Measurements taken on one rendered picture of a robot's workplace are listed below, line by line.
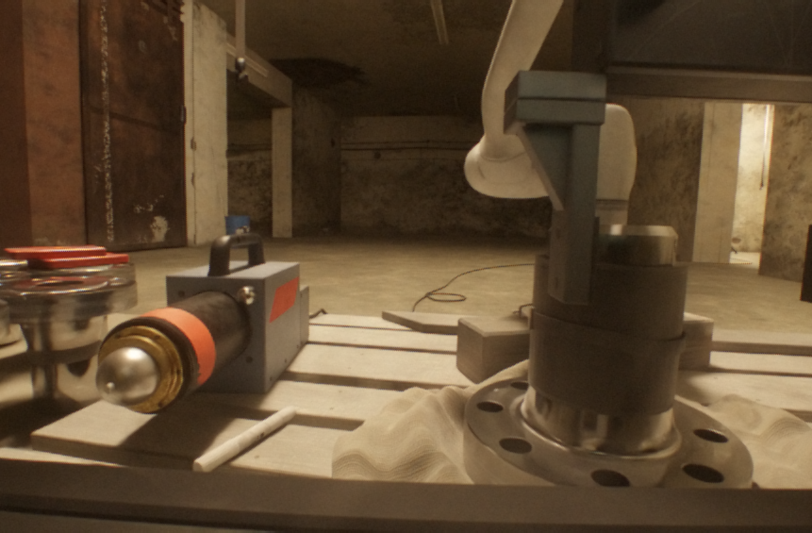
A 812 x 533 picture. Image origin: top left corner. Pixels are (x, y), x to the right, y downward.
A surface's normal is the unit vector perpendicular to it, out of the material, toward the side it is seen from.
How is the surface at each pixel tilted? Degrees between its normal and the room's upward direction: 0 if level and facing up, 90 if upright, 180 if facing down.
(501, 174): 131
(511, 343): 90
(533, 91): 90
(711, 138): 90
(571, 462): 0
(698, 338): 90
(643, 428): 78
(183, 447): 0
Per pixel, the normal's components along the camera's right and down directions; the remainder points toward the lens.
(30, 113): 0.99, 0.04
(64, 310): 0.66, 0.10
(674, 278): 0.47, 0.10
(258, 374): 0.00, 0.11
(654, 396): 0.26, 0.11
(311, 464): 0.02, -0.99
